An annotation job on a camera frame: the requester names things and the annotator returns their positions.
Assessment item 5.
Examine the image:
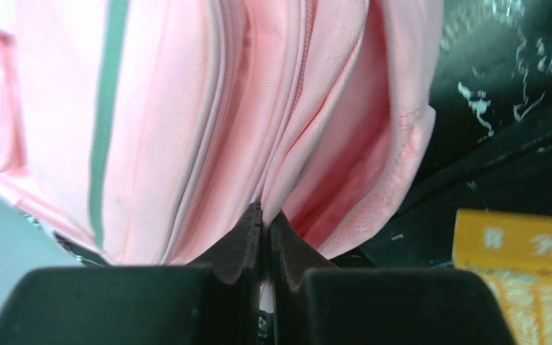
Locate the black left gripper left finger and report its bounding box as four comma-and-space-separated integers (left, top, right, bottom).
0, 203, 262, 344

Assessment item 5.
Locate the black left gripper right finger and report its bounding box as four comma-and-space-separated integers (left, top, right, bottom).
269, 213, 515, 345

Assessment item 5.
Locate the pink student backpack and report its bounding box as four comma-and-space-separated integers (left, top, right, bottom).
0, 1, 443, 265

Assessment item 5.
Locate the orange cover book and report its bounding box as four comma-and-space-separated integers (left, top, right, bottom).
452, 209, 552, 345

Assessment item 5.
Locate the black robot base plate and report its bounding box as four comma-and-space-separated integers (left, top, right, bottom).
335, 101, 552, 267

